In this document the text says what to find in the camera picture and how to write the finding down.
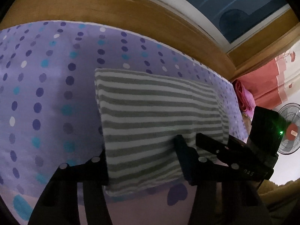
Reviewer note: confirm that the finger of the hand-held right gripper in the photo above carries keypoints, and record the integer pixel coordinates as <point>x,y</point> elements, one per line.
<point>211,145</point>

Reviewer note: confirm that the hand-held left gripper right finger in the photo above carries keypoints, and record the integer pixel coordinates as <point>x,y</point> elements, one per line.
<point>185,164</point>

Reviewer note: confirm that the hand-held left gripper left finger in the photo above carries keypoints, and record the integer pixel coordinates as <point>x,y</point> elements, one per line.
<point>98,166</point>

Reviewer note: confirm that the grey white striped garment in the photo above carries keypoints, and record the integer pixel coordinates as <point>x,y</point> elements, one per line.
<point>152,112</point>

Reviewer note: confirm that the electric fan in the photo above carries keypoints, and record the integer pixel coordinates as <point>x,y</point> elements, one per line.
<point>291,131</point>

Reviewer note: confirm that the pink folded blanket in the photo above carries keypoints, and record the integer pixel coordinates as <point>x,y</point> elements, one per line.
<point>245,98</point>

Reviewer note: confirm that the pink striped curtain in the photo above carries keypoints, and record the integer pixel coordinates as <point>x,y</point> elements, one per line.
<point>264,82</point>

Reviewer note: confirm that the person's brown fuzzy robe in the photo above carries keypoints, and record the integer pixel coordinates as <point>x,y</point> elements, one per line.
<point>281,196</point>

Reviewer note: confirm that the purple dotted bed sheet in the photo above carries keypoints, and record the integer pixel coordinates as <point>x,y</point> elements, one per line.
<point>35,75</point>

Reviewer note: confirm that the white framed window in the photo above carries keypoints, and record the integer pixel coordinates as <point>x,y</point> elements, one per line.
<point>234,4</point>

